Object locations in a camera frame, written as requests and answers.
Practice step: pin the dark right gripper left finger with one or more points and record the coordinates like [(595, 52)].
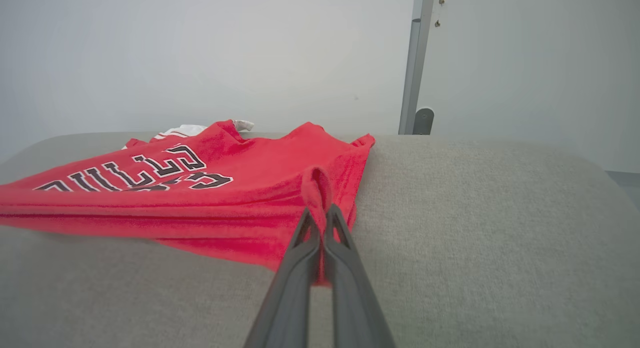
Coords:
[(290, 298)]

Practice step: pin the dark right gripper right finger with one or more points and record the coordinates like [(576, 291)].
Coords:
[(352, 298)]

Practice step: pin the red and white jersey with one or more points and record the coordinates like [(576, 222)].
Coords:
[(250, 188)]

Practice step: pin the grey rounded post bracket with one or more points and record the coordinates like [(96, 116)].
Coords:
[(424, 121)]

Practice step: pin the grey metal post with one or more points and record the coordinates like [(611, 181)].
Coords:
[(416, 63)]

